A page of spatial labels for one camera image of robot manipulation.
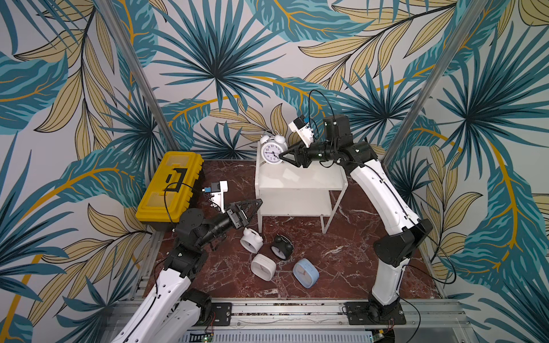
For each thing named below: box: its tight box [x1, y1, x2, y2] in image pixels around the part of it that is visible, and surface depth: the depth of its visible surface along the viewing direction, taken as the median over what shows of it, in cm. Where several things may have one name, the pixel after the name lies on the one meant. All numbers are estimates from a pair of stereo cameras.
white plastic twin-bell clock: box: [240, 227, 264, 254], surface depth 84 cm
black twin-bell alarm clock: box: [270, 232, 295, 261], surface depth 84 cm
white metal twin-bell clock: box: [260, 134, 289, 165], surface depth 70 cm
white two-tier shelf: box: [255, 141, 349, 234], surface depth 73 cm
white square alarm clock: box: [250, 252, 277, 282], surface depth 79 cm
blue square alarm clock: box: [292, 257, 320, 289], surface depth 78 cm
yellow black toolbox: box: [135, 151, 206, 231], surface depth 90 cm
